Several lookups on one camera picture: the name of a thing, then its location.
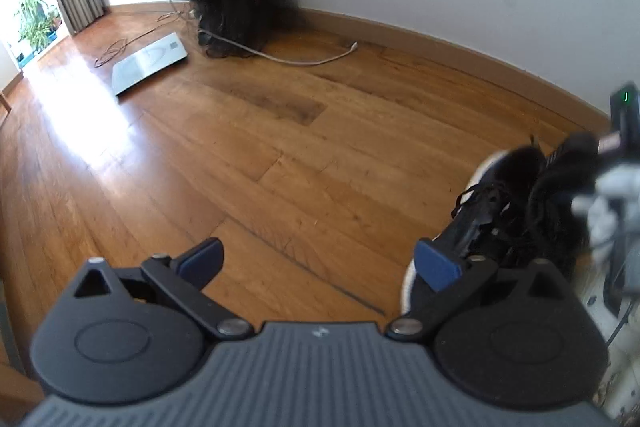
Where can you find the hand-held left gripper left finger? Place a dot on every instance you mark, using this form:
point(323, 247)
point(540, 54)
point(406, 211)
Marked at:
point(202, 259)

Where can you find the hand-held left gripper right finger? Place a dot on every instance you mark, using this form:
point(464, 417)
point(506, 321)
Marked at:
point(437, 264)

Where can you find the black lace-up sneaker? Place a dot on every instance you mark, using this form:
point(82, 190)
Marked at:
point(492, 217)
point(560, 202)

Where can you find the person's right hand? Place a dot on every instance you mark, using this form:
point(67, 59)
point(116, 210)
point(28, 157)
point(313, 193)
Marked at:
point(612, 189)

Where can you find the grey bathroom scale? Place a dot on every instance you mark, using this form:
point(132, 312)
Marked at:
point(150, 62)

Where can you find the wooden furniture edge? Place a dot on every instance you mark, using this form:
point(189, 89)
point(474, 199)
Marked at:
point(15, 357)

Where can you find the green potted plants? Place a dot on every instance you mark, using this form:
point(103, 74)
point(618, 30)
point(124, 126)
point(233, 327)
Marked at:
point(35, 22)

